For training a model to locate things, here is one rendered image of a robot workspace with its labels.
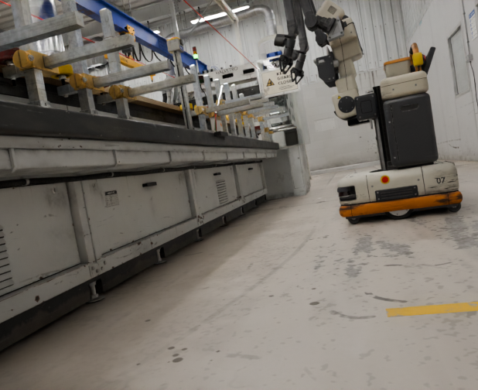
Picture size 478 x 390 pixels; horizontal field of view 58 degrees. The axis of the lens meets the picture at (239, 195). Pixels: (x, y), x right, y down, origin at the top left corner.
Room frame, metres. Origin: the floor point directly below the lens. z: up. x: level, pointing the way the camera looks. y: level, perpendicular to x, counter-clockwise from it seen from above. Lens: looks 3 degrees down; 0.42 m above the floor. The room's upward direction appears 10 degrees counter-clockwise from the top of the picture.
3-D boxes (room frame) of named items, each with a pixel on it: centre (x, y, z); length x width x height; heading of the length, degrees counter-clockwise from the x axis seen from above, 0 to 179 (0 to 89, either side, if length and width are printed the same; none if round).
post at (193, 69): (2.73, 0.15, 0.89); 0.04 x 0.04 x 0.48; 75
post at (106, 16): (1.76, 0.41, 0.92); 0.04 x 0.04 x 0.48; 75
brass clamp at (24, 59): (1.30, 0.53, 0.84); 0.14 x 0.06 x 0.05; 165
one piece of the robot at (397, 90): (2.70, -1.08, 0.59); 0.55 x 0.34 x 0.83; 161
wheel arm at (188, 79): (1.78, 0.31, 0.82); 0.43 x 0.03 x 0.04; 75
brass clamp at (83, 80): (1.54, 0.46, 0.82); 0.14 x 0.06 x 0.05; 165
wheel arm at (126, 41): (1.29, 0.44, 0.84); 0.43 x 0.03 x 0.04; 75
